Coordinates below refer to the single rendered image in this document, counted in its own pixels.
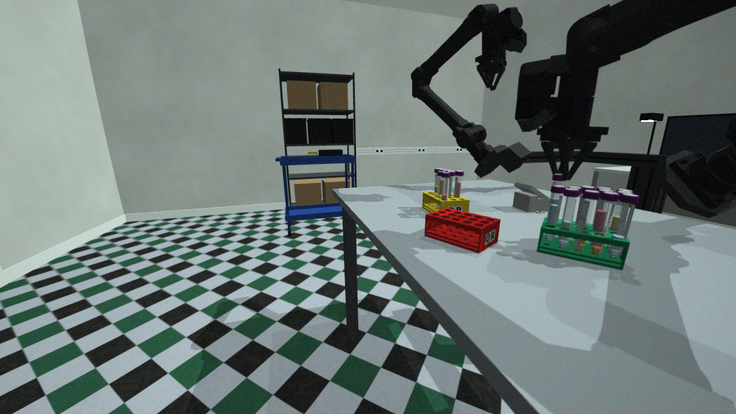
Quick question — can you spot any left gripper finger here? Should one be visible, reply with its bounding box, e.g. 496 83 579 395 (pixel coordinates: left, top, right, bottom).
541 141 574 174
558 141 597 181

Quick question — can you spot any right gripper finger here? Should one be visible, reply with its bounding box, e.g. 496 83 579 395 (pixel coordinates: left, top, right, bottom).
477 60 499 88
484 66 505 91

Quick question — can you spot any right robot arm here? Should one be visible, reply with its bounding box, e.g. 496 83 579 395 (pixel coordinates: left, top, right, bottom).
411 3 527 164

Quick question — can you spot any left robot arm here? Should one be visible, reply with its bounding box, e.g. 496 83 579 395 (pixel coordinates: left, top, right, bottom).
515 0 736 209

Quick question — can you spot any green tube rack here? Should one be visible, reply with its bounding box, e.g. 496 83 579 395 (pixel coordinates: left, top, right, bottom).
537 217 630 270

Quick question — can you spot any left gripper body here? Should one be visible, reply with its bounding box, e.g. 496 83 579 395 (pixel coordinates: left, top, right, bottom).
536 95 609 142

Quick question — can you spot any red tube rack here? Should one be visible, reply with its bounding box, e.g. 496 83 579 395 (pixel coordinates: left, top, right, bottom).
424 208 500 253

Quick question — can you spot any yellow tube rack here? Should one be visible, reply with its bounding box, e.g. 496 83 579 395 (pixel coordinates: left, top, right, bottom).
422 191 470 213

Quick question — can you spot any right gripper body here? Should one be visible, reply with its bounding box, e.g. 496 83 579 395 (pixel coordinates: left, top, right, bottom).
475 40 507 67

